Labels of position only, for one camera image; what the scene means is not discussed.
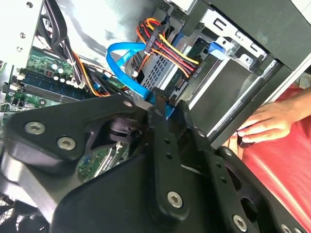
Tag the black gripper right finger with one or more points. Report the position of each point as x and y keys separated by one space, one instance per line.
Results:
x=218 y=184

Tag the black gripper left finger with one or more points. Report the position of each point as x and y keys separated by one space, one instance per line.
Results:
x=60 y=116

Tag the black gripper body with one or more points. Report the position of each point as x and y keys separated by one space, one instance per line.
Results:
x=109 y=206

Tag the hard disk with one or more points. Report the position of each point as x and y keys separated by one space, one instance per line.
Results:
x=216 y=49

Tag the person's left hand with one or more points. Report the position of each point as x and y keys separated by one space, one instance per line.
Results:
x=233 y=145

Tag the person's right hand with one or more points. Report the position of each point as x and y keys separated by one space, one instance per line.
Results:
x=272 y=121

